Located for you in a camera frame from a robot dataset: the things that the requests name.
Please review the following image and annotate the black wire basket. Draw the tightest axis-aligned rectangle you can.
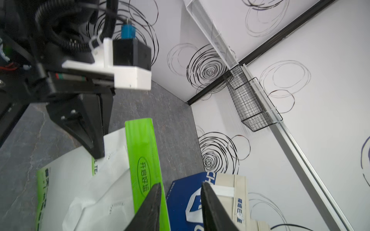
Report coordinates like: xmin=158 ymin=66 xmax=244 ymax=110
xmin=225 ymin=65 xmax=283 ymax=132

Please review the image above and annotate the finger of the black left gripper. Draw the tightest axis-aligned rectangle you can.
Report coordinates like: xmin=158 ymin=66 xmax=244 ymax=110
xmin=46 ymin=92 xmax=113 ymax=159

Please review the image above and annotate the black corner frame post left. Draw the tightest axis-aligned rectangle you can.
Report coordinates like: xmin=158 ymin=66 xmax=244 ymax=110
xmin=186 ymin=0 xmax=335 ymax=105

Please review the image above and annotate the green white bag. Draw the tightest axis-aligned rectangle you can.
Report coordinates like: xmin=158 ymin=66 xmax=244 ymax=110
xmin=35 ymin=118 xmax=163 ymax=231

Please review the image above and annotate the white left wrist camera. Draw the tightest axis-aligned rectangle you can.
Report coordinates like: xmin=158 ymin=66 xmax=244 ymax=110
xmin=62 ymin=20 xmax=152 ymax=90

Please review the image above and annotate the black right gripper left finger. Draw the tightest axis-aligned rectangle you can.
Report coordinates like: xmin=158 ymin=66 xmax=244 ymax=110
xmin=125 ymin=183 xmax=162 ymax=231

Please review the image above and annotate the white wire shelf basket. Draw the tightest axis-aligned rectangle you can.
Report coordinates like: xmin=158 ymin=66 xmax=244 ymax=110
xmin=184 ymin=0 xmax=239 ymax=69

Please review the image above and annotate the blue beige bag first row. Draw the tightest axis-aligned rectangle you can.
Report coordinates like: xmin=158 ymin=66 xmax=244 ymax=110
xmin=166 ymin=172 xmax=270 ymax=231

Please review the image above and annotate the aluminium wall rail back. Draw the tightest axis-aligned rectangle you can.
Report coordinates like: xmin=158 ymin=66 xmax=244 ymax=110
xmin=241 ymin=64 xmax=353 ymax=231

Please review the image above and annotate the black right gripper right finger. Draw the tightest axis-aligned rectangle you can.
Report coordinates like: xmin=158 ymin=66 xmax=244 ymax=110
xmin=200 ymin=182 xmax=239 ymax=231

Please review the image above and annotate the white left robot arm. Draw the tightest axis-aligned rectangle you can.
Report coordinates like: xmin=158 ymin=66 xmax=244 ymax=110
xmin=1 ymin=1 xmax=119 ymax=159

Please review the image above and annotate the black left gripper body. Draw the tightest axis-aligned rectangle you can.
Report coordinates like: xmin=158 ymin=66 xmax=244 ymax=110
xmin=17 ymin=64 xmax=115 ymax=101

